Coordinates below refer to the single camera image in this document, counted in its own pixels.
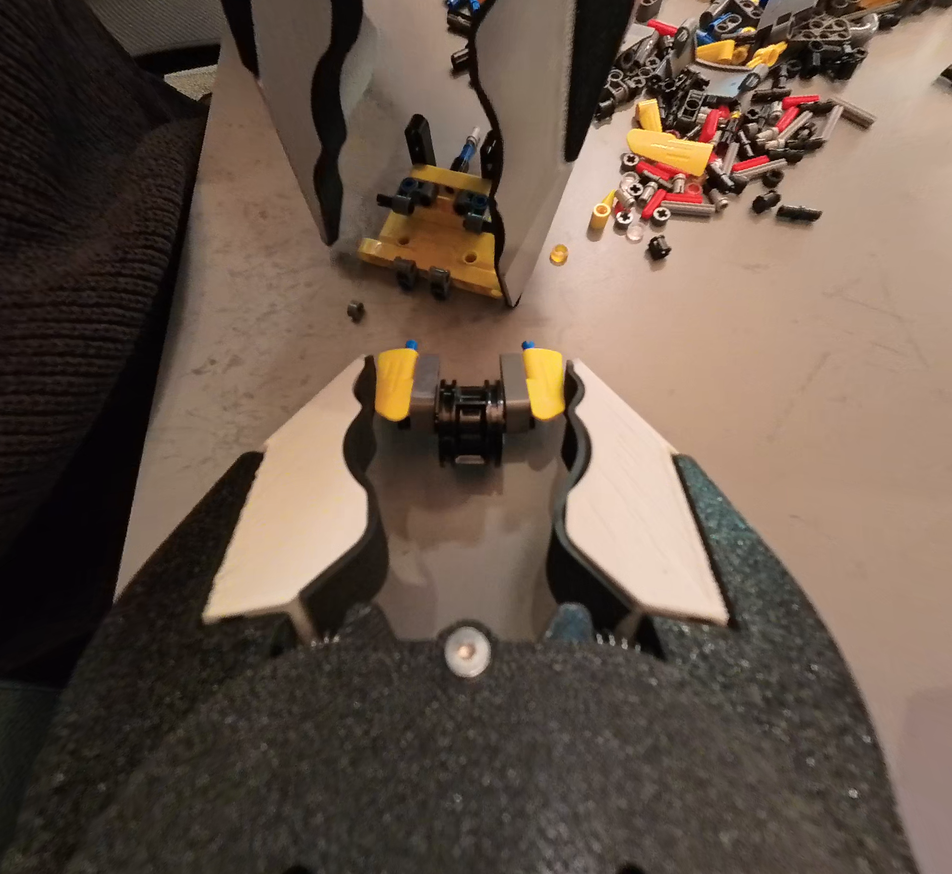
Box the person's left forearm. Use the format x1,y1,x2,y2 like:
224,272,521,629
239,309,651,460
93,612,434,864
0,0,213,682

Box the pile of toy brick parts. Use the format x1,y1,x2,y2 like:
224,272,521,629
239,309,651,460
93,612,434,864
445,0,952,266

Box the black wheel assembly yellow panels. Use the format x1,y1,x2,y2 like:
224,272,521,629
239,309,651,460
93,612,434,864
374,340,564,462

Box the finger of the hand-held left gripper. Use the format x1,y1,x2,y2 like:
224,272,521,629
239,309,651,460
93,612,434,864
465,0,596,310
241,0,369,246

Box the yellow toy brick frame assembly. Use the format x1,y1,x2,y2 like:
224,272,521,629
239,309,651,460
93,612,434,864
357,114,507,301

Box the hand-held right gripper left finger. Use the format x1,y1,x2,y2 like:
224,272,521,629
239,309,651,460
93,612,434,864
201,355,391,640

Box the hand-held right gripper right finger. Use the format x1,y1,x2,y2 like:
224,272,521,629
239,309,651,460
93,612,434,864
546,359,731,643

